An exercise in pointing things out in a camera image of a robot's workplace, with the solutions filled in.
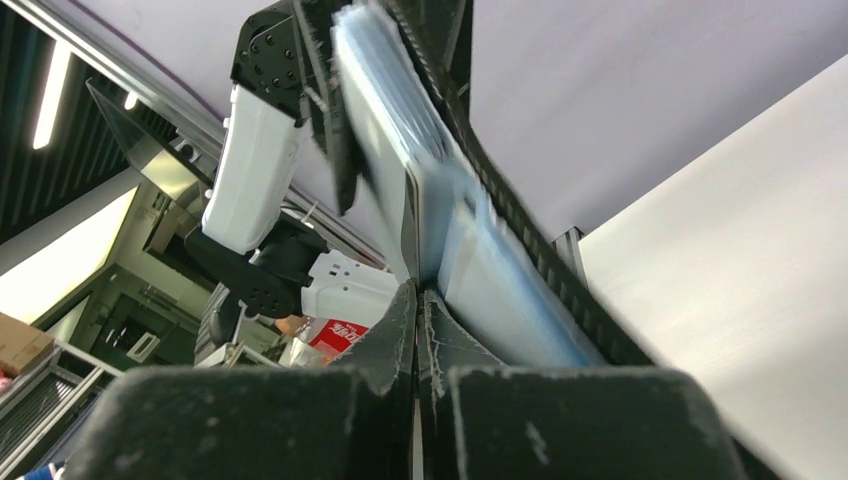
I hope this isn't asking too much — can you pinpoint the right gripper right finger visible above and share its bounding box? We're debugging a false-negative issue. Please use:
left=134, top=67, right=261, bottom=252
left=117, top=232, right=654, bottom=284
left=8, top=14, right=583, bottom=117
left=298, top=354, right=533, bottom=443
left=418, top=289, right=504, bottom=479

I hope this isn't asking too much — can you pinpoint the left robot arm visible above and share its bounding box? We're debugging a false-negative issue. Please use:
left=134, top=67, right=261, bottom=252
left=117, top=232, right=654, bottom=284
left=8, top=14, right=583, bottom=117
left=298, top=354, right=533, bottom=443
left=186, top=1, right=473, bottom=327

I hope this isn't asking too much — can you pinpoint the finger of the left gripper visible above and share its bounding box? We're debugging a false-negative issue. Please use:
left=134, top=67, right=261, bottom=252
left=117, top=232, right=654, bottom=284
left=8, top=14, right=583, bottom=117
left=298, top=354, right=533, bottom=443
left=423, top=0, right=474, bottom=114
left=294, top=1, right=366, bottom=216

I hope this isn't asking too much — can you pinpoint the black leather card holder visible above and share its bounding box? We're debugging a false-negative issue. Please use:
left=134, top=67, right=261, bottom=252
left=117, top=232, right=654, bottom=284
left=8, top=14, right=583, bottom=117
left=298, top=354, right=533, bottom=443
left=331, top=1, right=650, bottom=367

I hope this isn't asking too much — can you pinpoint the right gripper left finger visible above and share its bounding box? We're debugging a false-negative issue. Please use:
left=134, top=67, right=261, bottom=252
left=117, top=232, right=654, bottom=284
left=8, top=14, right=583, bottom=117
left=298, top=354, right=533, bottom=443
left=334, top=280, right=418, bottom=479

